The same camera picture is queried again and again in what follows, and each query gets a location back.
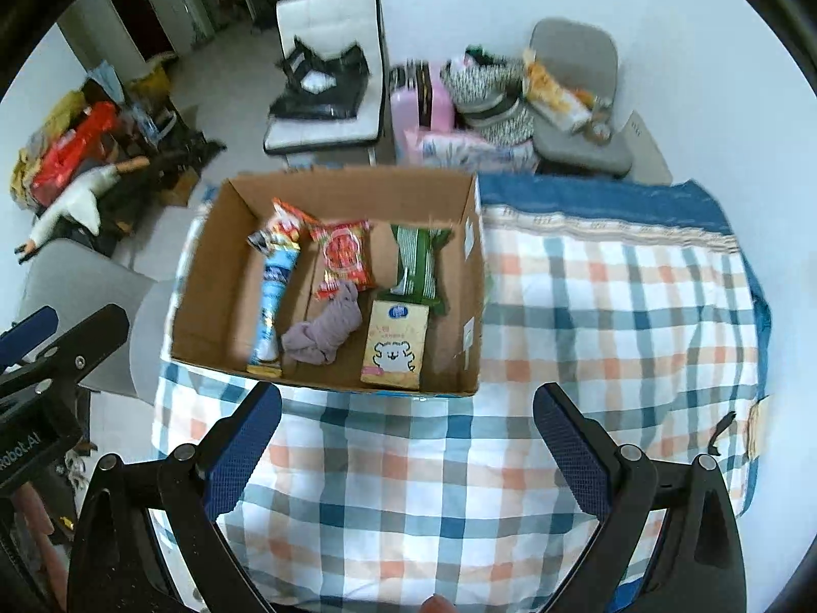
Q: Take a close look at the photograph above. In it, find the tape roll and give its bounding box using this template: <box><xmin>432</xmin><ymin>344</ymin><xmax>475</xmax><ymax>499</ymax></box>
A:
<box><xmin>584</xmin><ymin>121</ymin><xmax>613</xmax><ymax>146</ymax></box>

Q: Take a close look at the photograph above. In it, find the red snack packet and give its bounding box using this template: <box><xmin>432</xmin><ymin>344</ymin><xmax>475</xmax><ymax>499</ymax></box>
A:
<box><xmin>310</xmin><ymin>220</ymin><xmax>375</xmax><ymax>299</ymax></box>

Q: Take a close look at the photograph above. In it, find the grey chair at left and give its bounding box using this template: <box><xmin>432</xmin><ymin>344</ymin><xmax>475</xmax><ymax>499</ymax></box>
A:
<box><xmin>18</xmin><ymin>240</ymin><xmax>173</xmax><ymax>404</ymax></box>

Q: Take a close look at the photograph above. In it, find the yellow Vinda tissue pack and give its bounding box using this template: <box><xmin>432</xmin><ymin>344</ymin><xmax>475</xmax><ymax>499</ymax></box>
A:
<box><xmin>360</xmin><ymin>300</ymin><xmax>429</xmax><ymax>390</ymax></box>

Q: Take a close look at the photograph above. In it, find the orange white snack bag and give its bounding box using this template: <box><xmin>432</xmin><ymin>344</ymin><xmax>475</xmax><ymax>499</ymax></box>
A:
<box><xmin>522</xmin><ymin>49</ymin><xmax>591</xmax><ymax>134</ymax></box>

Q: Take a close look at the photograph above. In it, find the black plastic bag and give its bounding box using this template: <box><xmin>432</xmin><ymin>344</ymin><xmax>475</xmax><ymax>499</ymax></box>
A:
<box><xmin>269</xmin><ymin>37</ymin><xmax>371</xmax><ymax>122</ymax></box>

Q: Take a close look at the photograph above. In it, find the white leather chair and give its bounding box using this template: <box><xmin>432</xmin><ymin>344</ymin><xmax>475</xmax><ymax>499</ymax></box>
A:
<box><xmin>263</xmin><ymin>0</ymin><xmax>387</xmax><ymax>156</ymax></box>

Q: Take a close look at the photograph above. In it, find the mauve cloth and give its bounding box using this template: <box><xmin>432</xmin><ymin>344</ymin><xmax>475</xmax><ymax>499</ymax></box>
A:
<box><xmin>281</xmin><ymin>281</ymin><xmax>363</xmax><ymax>365</ymax></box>

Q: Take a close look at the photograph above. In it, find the pink suitcase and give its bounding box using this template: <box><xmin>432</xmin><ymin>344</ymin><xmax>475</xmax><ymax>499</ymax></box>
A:
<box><xmin>388</xmin><ymin>60</ymin><xmax>455</xmax><ymax>146</ymax></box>

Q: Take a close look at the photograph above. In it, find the brown cardboard box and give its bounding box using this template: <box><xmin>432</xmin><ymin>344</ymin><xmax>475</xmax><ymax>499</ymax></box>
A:
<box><xmin>171</xmin><ymin>166</ymin><xmax>483</xmax><ymax>397</ymax></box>

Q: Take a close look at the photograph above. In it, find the black strap on blanket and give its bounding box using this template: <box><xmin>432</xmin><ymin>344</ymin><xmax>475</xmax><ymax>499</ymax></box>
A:
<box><xmin>707</xmin><ymin>409</ymin><xmax>738</xmax><ymax>458</ymax></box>

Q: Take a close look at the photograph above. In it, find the patterned tote bag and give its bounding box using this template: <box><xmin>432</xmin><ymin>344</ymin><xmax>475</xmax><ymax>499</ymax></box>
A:
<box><xmin>440</xmin><ymin>60</ymin><xmax>535</xmax><ymax>147</ymax></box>

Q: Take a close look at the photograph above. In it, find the yellow cloth pile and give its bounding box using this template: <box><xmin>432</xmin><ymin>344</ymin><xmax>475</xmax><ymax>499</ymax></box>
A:
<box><xmin>8</xmin><ymin>90</ymin><xmax>86</xmax><ymax>210</ymax></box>

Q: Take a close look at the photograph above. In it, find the green snack packet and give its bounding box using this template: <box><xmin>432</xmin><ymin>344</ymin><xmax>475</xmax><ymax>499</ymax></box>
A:
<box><xmin>379</xmin><ymin>224</ymin><xmax>451</xmax><ymax>316</ymax></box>

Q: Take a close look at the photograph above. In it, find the white goose plush toy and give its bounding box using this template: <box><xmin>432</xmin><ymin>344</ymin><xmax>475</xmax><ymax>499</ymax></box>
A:
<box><xmin>14</xmin><ymin>156</ymin><xmax>151</xmax><ymax>264</ymax></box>

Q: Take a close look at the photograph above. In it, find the blue long snack tube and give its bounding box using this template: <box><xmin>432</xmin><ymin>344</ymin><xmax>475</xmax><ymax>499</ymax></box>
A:
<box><xmin>247</xmin><ymin>230</ymin><xmax>300</xmax><ymax>378</ymax></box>

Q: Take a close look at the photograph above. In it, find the orange panda snack packet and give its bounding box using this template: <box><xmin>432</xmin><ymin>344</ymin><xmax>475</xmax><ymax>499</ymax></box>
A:
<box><xmin>267</xmin><ymin>198</ymin><xmax>320</xmax><ymax>249</ymax></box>

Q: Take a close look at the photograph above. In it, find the pink floral pillow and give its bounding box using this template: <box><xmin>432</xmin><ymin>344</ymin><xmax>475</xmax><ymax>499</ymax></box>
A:
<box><xmin>396</xmin><ymin>129</ymin><xmax>540</xmax><ymax>173</ymax></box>

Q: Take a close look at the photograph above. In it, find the red plastic bag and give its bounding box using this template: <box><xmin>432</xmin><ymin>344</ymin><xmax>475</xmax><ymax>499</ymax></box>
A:
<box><xmin>31</xmin><ymin>101</ymin><xmax>119</xmax><ymax>206</ymax></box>

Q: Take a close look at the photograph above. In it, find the grey fabric chair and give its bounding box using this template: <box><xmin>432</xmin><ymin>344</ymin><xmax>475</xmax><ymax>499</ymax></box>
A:
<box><xmin>529</xmin><ymin>18</ymin><xmax>633</xmax><ymax>177</ymax></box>

